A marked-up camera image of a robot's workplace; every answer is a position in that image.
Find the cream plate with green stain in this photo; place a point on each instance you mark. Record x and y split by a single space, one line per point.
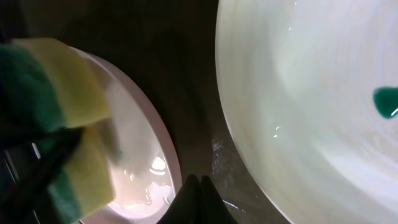
297 81

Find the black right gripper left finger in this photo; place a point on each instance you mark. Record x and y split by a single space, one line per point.
185 206

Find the dark brown serving tray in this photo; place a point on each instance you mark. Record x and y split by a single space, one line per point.
168 49

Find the pink plate with green stain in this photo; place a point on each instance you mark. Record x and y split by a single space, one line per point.
146 173

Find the yellow green sponge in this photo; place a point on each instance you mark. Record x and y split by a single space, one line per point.
47 86

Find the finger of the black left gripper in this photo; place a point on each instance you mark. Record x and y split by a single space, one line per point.
20 200

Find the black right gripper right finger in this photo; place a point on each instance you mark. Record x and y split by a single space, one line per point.
212 207

